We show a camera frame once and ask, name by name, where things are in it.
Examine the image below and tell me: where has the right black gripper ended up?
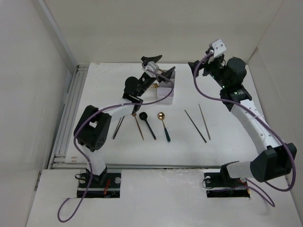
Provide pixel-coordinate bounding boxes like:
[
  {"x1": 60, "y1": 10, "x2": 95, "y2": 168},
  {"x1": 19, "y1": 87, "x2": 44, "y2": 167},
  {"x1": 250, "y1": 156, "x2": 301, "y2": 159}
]
[{"x1": 187, "y1": 54, "x2": 230, "y2": 89}]

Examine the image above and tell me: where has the gold green-handled spoon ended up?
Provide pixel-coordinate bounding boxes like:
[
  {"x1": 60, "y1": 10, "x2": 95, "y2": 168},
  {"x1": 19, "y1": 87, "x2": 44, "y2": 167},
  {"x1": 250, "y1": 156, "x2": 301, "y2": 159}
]
[{"x1": 157, "y1": 112, "x2": 171, "y2": 142}]

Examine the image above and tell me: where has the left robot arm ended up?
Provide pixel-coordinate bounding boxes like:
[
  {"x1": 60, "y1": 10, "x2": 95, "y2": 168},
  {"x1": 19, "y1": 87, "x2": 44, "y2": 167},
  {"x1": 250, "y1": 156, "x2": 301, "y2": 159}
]
[{"x1": 73, "y1": 55, "x2": 175, "y2": 188}]

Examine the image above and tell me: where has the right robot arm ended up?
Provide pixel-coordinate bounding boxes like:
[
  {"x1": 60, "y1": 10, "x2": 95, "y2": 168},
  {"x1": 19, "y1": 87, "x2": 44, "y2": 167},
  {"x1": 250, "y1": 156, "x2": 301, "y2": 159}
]
[{"x1": 188, "y1": 54, "x2": 297, "y2": 186}]

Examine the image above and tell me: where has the white three-compartment container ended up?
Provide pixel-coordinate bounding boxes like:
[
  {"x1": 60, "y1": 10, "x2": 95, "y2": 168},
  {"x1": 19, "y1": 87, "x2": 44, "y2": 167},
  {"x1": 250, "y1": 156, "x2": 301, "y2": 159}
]
[{"x1": 156, "y1": 70, "x2": 176, "y2": 105}]

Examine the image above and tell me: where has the black spoon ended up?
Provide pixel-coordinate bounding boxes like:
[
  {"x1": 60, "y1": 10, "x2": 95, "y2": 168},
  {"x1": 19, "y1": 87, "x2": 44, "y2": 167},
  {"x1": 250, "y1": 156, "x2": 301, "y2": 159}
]
[{"x1": 139, "y1": 112, "x2": 157, "y2": 140}]

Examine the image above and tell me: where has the rose gold fork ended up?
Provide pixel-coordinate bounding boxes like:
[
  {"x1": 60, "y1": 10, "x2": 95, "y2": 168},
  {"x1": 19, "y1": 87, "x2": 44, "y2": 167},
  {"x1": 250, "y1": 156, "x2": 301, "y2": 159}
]
[{"x1": 132, "y1": 113, "x2": 144, "y2": 140}]

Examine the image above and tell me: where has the left black chopstick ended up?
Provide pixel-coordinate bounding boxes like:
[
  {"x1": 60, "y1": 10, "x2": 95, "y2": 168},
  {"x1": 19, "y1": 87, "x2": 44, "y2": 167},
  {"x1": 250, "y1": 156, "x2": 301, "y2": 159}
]
[{"x1": 112, "y1": 116, "x2": 125, "y2": 140}]

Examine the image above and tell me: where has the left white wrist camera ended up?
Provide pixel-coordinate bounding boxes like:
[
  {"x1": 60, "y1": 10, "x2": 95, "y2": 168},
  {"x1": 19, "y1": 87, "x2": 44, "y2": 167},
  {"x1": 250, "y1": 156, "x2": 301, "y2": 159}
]
[{"x1": 142, "y1": 61, "x2": 159, "y2": 77}]

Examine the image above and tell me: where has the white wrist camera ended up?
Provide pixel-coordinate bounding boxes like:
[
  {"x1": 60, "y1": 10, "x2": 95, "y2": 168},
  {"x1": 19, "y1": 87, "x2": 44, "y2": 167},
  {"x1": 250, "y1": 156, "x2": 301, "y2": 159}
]
[
  {"x1": 142, "y1": 61, "x2": 159, "y2": 77},
  {"x1": 207, "y1": 39, "x2": 226, "y2": 63}
]

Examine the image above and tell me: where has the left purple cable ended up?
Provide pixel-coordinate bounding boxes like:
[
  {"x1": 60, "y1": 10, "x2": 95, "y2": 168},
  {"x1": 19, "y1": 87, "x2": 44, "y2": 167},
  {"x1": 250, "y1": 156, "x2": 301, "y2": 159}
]
[{"x1": 58, "y1": 67, "x2": 175, "y2": 223}]

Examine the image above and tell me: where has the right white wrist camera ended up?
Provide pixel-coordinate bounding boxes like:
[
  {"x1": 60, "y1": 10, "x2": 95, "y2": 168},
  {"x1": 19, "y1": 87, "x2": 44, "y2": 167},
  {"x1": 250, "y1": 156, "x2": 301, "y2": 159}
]
[{"x1": 207, "y1": 39, "x2": 226, "y2": 63}]

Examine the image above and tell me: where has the aluminium rail front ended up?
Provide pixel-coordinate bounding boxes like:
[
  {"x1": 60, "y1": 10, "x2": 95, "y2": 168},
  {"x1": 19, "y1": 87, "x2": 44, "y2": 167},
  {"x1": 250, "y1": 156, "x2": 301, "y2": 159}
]
[{"x1": 107, "y1": 164, "x2": 221, "y2": 171}]

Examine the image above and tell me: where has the aluminium rail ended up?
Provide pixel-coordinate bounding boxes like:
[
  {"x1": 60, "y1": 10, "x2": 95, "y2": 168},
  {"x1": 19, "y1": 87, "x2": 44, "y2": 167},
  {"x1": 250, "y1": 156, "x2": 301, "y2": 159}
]
[
  {"x1": 107, "y1": 164, "x2": 221, "y2": 171},
  {"x1": 46, "y1": 64, "x2": 89, "y2": 169}
]

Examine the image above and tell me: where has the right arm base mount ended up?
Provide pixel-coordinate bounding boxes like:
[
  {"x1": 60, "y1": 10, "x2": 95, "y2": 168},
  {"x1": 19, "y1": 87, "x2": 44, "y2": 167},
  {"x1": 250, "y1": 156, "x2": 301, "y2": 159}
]
[{"x1": 203, "y1": 172, "x2": 250, "y2": 198}]

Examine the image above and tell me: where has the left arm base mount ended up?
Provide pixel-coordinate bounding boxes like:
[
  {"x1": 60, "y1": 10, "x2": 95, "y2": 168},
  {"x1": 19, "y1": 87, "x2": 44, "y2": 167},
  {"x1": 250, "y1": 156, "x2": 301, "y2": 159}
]
[{"x1": 75, "y1": 171, "x2": 122, "y2": 198}]

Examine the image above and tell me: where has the aluminium rail left side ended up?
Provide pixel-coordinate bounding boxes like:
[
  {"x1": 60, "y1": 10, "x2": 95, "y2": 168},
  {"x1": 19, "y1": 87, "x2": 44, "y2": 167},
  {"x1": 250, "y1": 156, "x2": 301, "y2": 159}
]
[{"x1": 46, "y1": 64, "x2": 89, "y2": 169}]

